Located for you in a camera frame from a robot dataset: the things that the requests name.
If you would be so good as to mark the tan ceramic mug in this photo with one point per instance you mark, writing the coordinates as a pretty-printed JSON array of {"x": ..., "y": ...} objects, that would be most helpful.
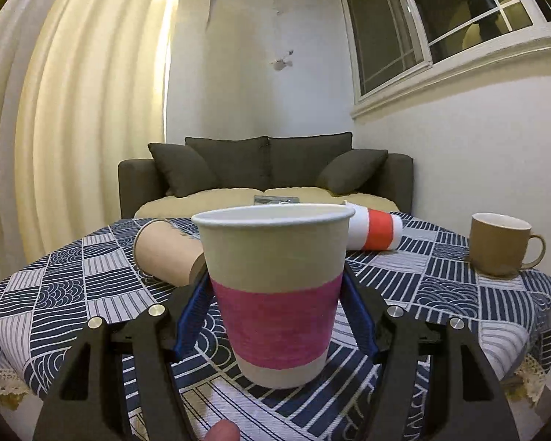
[{"x": 498, "y": 244}]

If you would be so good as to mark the white cup red band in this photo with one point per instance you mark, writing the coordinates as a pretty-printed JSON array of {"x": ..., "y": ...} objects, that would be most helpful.
[{"x": 373, "y": 230}]

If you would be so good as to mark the right dark throw pillow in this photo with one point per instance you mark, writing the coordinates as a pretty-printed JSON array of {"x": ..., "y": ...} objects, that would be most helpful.
[{"x": 349, "y": 171}]

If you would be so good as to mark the brown kraft paper cup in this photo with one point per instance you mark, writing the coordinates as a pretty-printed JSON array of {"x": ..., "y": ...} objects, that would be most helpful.
[{"x": 164, "y": 252}]

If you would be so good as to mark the dark grey sofa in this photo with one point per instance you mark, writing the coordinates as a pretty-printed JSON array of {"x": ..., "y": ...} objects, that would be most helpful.
[{"x": 265, "y": 163}]

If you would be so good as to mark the cream sofa seat blanket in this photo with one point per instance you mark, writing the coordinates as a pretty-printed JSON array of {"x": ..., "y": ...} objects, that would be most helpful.
[{"x": 185, "y": 207}]

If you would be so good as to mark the white cup pink band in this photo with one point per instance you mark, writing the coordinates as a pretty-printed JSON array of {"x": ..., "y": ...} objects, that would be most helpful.
[{"x": 276, "y": 271}]

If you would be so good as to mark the small item on sofa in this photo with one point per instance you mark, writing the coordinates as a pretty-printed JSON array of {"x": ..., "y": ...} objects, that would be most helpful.
[{"x": 274, "y": 200}]

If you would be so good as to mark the left dark throw pillow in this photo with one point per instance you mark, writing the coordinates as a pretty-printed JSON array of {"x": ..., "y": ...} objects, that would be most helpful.
[{"x": 185, "y": 170}]

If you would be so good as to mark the blue patterned tablecloth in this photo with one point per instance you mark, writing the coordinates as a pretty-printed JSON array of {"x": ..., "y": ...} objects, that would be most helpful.
[{"x": 44, "y": 306}]

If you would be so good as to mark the dark throw pillow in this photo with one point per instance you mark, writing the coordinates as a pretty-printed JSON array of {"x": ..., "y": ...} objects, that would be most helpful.
[
  {"x": 349, "y": 171},
  {"x": 185, "y": 170}
]

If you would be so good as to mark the thumb at bottom edge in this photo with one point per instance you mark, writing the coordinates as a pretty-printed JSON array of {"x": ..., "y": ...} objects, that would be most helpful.
[{"x": 223, "y": 430}]

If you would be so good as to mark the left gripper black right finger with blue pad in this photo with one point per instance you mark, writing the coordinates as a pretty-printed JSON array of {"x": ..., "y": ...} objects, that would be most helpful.
[{"x": 464, "y": 399}]

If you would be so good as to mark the white framed window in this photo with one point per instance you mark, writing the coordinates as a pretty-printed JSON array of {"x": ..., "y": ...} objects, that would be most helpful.
[{"x": 399, "y": 48}]

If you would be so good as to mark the cream pleated curtain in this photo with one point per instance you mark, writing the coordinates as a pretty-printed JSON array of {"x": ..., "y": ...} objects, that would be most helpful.
[{"x": 83, "y": 86}]

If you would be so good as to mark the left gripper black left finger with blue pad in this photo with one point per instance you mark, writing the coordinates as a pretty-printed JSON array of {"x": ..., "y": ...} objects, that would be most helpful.
[{"x": 87, "y": 400}]

